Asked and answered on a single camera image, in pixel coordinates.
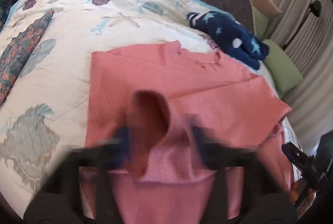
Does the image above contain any black floor lamp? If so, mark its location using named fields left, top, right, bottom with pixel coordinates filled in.
left=282, top=0, right=322, bottom=49

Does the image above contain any pink knit garment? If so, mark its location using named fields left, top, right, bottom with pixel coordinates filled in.
left=85, top=41, right=293, bottom=223

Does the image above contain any navy star-patterned folded garment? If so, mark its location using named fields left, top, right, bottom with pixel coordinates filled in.
left=186, top=11, right=269, bottom=70

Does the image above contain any peach pillow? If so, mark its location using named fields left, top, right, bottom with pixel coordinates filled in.
left=252, top=0, right=282, bottom=18

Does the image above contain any dark floral patterned garment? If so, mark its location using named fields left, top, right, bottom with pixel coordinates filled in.
left=0, top=8, right=55, bottom=105

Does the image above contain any green ribbed pillow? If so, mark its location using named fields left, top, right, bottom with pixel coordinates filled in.
left=263, top=39, right=303, bottom=98

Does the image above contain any grey pleated curtain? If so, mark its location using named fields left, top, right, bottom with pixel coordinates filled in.
left=265, top=0, right=332, bottom=154

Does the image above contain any person's right hand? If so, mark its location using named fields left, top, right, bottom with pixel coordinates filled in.
left=290, top=178, right=316, bottom=208

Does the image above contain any white seashell print quilt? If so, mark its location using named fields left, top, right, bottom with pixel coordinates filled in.
left=0, top=0, right=304, bottom=214

